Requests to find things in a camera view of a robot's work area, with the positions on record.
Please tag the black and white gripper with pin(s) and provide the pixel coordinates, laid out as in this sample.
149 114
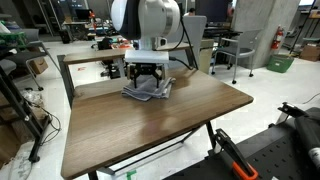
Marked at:
146 62

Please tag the grey towel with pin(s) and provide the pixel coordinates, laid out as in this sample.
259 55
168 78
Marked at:
148 87

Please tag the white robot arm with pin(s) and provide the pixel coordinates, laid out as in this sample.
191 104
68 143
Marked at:
148 21

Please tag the black robot base cylinder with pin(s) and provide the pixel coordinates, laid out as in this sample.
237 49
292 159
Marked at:
307 127

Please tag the wooden desk with shelf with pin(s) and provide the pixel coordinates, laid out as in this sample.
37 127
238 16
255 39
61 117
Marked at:
106 128

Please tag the grey rolling chair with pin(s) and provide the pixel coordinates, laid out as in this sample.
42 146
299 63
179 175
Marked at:
241 47

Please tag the cardboard box left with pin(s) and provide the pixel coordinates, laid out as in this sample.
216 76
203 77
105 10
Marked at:
39 65

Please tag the cardboard box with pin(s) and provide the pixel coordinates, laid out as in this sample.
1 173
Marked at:
39 65
311 53

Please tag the grey office chair left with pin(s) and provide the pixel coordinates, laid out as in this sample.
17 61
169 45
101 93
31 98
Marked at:
29 48

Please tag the green plastic basket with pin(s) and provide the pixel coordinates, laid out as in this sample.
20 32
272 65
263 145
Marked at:
280 63

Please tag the red fire extinguisher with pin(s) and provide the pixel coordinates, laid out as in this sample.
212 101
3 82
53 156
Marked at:
277 38

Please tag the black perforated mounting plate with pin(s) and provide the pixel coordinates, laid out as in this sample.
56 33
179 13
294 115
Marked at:
276 154

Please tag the cardboard box right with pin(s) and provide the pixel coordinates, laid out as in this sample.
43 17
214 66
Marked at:
311 53

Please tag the orange handled black clamp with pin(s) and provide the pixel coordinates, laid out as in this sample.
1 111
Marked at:
241 168

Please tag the black metal rack frame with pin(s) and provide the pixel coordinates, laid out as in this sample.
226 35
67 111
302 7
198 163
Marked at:
24 113

